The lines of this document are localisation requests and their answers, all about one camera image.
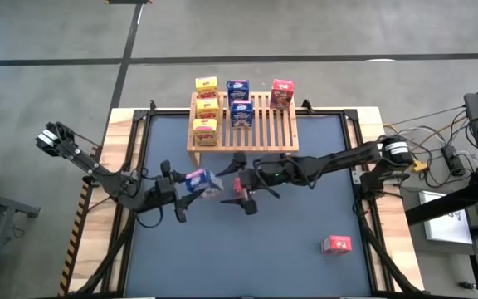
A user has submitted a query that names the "wooden slatted shelf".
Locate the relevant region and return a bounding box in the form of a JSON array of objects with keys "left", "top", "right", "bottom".
[{"left": 186, "top": 91, "right": 300, "bottom": 168}]

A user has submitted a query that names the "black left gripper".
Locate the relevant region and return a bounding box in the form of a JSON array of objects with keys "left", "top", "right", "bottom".
[{"left": 152, "top": 159, "right": 207, "bottom": 224}]

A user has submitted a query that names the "blue Frosted Flakes cereal box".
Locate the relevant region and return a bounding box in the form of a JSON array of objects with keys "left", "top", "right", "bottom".
[
  {"left": 230, "top": 100, "right": 255, "bottom": 130},
  {"left": 226, "top": 79, "right": 251, "bottom": 105},
  {"left": 184, "top": 168, "right": 225, "bottom": 199}
]

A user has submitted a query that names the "yellow extension cord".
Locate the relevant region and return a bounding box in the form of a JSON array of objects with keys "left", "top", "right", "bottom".
[{"left": 383, "top": 117, "right": 471, "bottom": 174}]

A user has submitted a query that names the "white sheet with drawing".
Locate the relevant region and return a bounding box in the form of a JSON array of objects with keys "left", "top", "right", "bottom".
[{"left": 418, "top": 190, "right": 474, "bottom": 245}]

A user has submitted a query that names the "yellow Corn Pops cereal box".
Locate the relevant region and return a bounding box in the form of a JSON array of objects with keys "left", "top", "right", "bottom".
[
  {"left": 194, "top": 76, "right": 220, "bottom": 100},
  {"left": 196, "top": 97, "right": 222, "bottom": 122},
  {"left": 192, "top": 118, "right": 218, "bottom": 147}
]

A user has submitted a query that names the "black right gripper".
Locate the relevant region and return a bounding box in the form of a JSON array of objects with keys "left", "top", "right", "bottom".
[{"left": 215, "top": 151, "right": 266, "bottom": 216}]

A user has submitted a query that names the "yellow black hazard strip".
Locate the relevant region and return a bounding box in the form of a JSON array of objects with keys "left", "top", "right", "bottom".
[{"left": 58, "top": 182, "right": 93, "bottom": 297}]

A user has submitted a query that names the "red Froot Loops cereal box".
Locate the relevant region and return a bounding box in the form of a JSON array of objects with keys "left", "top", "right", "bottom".
[
  {"left": 232, "top": 177, "right": 248, "bottom": 199},
  {"left": 320, "top": 234, "right": 353, "bottom": 255},
  {"left": 269, "top": 78, "right": 295, "bottom": 111}
]

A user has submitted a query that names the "grey metal desk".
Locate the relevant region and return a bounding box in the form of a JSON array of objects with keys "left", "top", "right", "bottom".
[{"left": 0, "top": 185, "right": 41, "bottom": 292}]

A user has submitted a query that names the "black diagonal support beam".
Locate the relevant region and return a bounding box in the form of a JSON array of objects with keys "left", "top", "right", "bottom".
[{"left": 404, "top": 174, "right": 478, "bottom": 228}]

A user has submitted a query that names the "black metal table frame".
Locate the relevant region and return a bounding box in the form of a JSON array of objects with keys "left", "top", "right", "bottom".
[{"left": 58, "top": 98, "right": 425, "bottom": 299}]

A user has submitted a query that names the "black power strip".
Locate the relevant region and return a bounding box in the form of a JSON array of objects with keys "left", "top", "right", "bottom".
[{"left": 441, "top": 144, "right": 467, "bottom": 176}]

